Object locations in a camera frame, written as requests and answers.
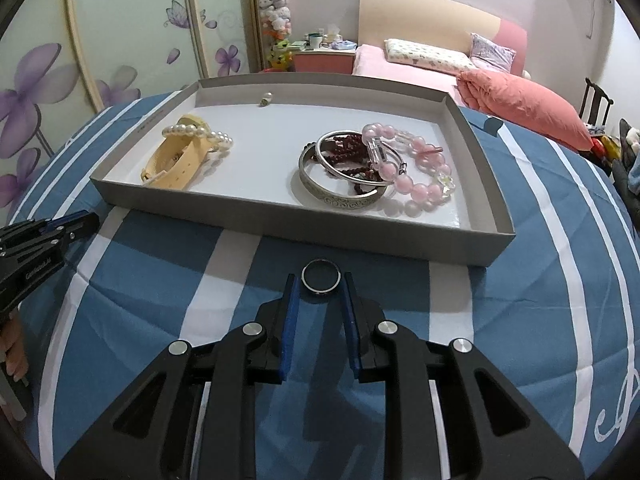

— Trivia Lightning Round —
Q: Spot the engraved silver bangle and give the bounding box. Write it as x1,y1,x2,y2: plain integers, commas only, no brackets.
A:
298,142,389,211

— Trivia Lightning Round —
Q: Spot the purple pillow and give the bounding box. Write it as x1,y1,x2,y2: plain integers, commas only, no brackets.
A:
469,33,516,72

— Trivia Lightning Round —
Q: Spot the beige watch strap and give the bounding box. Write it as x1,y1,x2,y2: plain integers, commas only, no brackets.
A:
141,115,223,192

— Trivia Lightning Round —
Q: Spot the pink bead bracelet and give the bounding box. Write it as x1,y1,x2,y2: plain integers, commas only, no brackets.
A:
361,122,457,206

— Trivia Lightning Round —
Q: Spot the dark wooden chair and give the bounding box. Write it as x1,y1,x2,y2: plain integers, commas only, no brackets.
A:
582,77,615,128

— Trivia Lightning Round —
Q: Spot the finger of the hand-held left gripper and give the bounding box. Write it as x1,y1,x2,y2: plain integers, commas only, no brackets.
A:
29,211,101,234
49,220,99,257

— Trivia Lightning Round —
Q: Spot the bed with pink sheet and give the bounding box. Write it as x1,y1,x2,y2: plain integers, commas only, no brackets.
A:
351,44,481,93

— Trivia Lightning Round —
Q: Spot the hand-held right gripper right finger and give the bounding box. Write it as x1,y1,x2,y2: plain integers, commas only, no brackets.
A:
342,272,586,480

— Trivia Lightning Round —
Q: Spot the white wall pipe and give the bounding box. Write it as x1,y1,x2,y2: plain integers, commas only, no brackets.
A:
582,0,608,41

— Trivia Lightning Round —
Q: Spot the white pearl bracelet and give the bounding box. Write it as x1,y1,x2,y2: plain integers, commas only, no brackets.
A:
162,122,235,154

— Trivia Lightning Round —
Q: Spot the pink and cream nightstand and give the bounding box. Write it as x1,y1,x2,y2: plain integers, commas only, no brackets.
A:
292,40,358,75

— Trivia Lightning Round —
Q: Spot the folded pink quilt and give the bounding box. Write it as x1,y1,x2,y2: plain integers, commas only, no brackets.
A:
457,69,596,151

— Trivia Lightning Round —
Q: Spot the pile of toys and clothes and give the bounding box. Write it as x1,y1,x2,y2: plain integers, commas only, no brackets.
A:
587,117,640,201

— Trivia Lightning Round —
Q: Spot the clear crystal bangle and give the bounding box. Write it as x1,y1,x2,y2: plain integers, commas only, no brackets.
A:
367,137,401,184

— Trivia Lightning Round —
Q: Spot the person's left hand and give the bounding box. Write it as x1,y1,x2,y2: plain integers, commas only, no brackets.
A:
0,316,29,387

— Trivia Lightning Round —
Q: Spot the thin silver bangle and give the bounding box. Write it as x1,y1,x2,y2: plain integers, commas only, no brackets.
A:
315,130,406,182

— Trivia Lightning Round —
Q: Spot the plush toy tower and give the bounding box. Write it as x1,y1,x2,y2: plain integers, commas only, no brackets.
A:
257,0,296,72

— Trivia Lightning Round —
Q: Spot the dark metal ring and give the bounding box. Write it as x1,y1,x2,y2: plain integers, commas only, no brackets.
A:
301,259,344,294

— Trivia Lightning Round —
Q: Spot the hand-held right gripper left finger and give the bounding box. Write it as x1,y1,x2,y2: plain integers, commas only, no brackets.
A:
55,274,301,480

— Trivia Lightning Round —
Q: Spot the cream and pink headboard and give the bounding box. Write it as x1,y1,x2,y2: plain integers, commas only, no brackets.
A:
359,0,528,78

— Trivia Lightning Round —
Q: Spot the grey cardboard box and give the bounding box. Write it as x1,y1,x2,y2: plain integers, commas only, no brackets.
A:
90,72,517,268

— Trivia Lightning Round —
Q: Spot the dark red bead bracelet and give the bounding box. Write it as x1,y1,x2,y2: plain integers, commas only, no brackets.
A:
312,132,381,196

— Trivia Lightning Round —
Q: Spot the wardrobe with purple flower doors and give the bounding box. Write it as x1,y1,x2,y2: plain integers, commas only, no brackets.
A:
0,0,261,226

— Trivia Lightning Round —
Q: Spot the white floral pillow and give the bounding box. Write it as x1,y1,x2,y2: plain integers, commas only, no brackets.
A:
384,38,478,72

